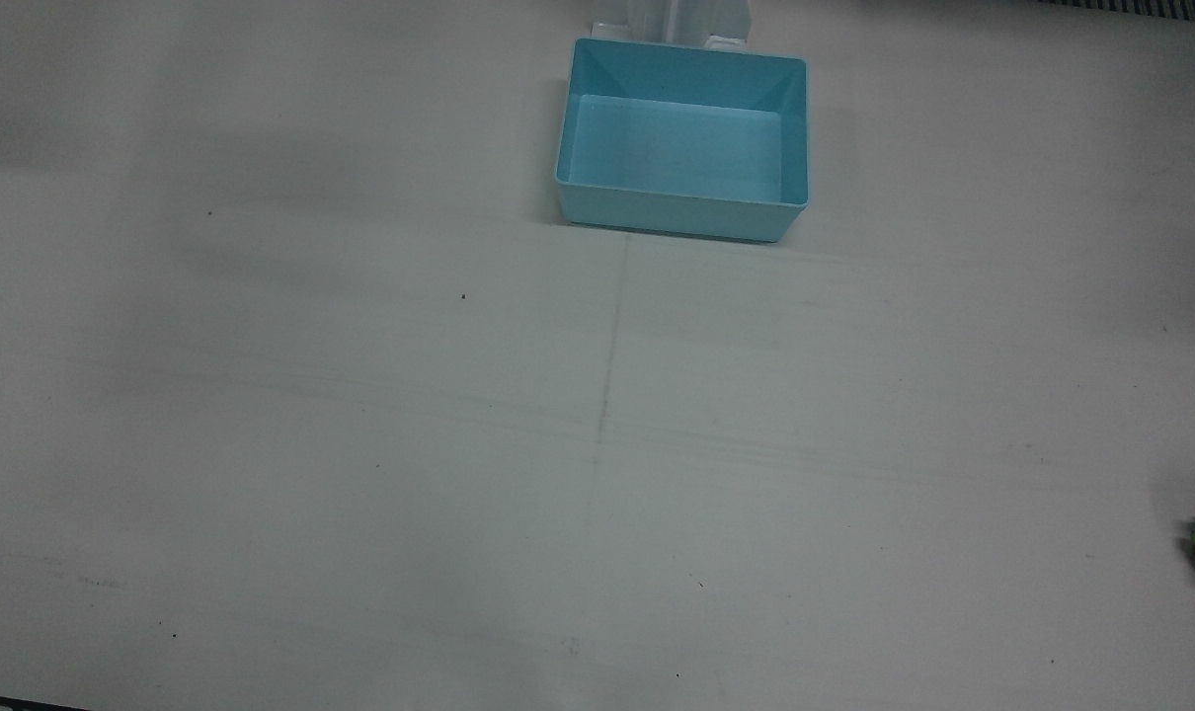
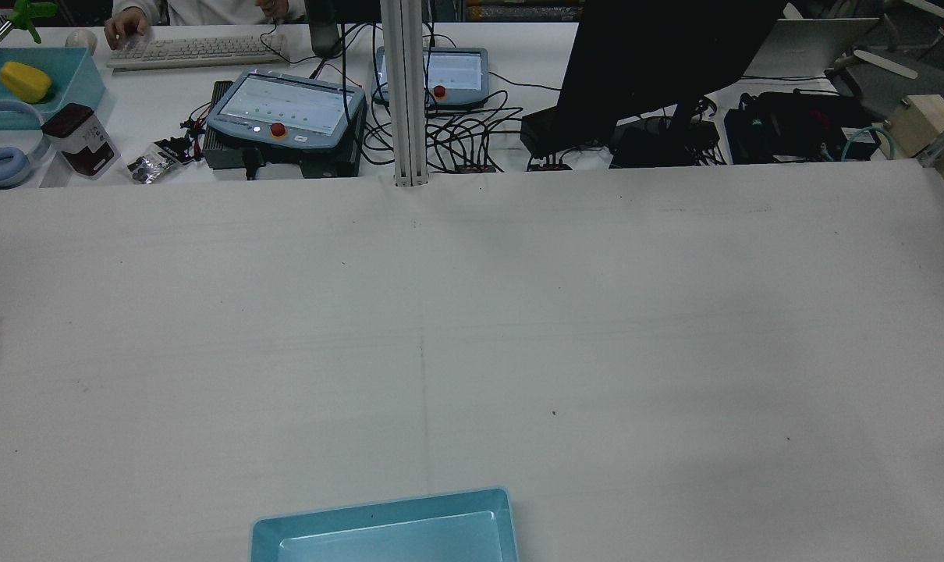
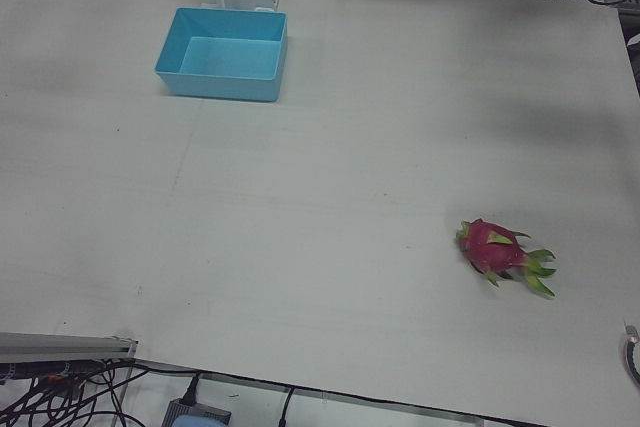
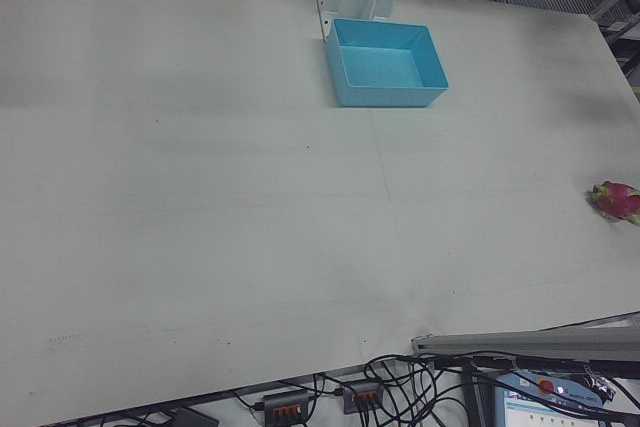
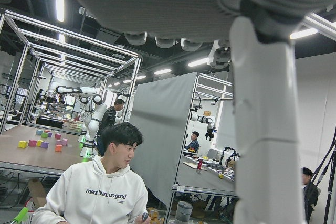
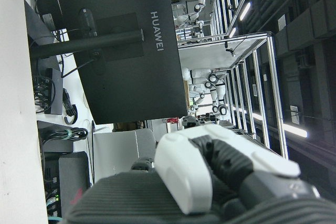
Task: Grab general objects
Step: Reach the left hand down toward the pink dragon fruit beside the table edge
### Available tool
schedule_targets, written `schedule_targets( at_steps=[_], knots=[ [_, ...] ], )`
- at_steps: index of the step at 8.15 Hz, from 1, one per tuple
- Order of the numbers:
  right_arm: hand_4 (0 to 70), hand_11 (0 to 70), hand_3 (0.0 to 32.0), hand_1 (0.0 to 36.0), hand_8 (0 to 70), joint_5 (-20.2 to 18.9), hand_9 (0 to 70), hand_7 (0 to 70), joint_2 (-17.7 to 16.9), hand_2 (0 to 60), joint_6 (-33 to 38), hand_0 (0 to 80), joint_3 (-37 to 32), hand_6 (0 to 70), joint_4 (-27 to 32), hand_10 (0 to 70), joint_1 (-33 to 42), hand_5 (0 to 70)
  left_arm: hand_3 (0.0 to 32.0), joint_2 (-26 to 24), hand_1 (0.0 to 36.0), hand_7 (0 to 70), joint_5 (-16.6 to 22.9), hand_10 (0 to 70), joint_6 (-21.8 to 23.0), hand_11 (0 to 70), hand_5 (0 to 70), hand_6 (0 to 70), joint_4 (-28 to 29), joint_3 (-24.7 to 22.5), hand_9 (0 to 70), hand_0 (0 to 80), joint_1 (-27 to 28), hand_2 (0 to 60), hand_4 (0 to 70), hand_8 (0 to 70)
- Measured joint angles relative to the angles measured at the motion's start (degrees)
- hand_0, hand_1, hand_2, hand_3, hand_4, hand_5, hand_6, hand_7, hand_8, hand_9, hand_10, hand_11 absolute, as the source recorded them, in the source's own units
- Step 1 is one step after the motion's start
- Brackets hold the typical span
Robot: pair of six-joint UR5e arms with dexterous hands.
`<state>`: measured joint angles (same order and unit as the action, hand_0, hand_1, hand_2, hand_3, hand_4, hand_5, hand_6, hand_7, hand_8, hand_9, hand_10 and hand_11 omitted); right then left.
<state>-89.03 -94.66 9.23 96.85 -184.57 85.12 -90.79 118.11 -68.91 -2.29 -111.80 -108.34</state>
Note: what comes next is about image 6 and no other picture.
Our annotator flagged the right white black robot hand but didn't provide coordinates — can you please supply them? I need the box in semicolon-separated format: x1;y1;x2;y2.
62;124;336;224

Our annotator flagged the black Huawei monitor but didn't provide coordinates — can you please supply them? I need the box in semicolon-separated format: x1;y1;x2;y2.
51;0;188;125

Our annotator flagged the black computer tower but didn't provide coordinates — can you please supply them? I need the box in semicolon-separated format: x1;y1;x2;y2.
58;151;91;218

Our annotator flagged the black docking hub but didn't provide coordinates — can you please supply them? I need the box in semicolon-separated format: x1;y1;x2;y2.
44;67;64;115

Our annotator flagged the black monitor stand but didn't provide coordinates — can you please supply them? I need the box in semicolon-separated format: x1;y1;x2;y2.
24;0;145;60

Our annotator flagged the black coiled cable bundle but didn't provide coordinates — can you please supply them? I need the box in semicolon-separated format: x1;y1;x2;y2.
38;126;89;141

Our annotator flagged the aluminium frame cage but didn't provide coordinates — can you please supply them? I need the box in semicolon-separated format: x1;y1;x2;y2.
224;31;290;159

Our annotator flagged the black cable with connector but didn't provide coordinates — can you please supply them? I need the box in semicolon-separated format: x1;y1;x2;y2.
62;88;79;125

